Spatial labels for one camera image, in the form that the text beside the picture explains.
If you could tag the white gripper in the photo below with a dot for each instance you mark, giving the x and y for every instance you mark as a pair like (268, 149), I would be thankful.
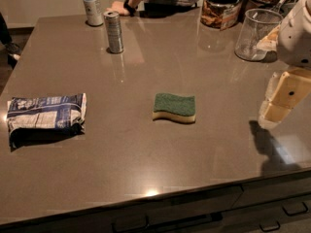
(295, 40)

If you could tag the silver redbull can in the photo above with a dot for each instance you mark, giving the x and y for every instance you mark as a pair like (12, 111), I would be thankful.
(113, 29)

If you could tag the white soda can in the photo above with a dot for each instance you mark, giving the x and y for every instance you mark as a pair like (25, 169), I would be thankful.
(93, 12)

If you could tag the green yellow sponge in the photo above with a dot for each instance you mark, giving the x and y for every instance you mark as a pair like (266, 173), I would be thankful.
(174, 107)

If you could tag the person's hand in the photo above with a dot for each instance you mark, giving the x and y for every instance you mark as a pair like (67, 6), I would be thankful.
(117, 6)

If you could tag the glass jar black lid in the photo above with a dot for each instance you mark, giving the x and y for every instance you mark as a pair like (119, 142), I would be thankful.
(220, 14)

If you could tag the black wrist watch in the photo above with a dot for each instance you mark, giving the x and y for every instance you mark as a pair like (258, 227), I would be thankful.
(131, 10)

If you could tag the blue white chip bag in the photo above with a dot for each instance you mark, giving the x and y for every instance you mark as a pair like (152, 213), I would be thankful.
(54, 114)

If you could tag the dark shoe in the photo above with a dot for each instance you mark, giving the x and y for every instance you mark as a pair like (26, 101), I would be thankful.
(13, 50)

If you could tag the black drawer handle right upper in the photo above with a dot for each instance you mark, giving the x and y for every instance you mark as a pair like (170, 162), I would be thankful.
(295, 209)

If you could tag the black drawer handle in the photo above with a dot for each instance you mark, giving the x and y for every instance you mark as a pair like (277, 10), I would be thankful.
(295, 209)
(270, 226)
(130, 224)

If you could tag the black drawer handle right lower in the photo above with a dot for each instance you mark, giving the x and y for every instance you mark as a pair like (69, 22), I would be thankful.
(270, 226)

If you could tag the black drawer handle left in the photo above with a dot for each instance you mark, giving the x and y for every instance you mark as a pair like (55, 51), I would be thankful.
(130, 224)

